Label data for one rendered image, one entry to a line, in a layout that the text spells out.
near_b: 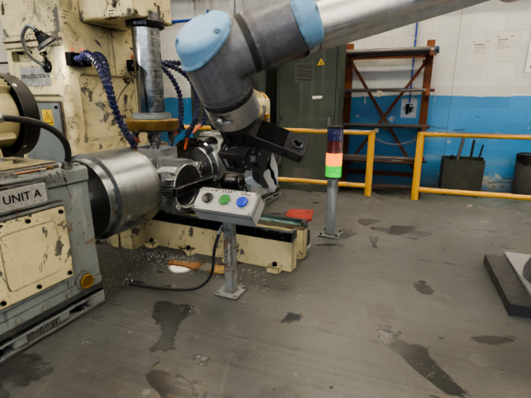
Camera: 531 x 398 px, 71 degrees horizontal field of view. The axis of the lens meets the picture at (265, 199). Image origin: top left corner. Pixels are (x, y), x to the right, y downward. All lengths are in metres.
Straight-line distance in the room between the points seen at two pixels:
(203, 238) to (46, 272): 0.52
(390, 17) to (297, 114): 3.62
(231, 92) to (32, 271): 0.57
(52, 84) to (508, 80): 5.69
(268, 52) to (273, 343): 0.59
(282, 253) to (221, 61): 0.71
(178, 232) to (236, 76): 0.83
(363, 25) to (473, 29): 5.49
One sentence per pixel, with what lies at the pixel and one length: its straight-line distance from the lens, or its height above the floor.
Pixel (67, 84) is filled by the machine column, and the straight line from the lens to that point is 1.41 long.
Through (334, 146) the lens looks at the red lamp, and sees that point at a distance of 1.36.
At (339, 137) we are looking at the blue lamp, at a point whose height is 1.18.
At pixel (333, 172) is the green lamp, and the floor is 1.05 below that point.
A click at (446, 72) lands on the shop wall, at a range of 6.15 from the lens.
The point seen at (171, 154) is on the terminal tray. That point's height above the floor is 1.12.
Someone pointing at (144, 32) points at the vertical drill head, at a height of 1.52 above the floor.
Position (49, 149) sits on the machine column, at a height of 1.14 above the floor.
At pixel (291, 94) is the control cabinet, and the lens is 4.39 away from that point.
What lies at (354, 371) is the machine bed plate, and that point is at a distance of 0.81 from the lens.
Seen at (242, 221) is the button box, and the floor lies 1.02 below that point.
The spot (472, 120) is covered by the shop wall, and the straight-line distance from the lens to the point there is 6.19.
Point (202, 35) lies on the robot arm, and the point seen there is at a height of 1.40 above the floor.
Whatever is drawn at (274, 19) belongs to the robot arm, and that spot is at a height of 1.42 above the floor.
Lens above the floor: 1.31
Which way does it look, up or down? 15 degrees down
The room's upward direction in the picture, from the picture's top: straight up
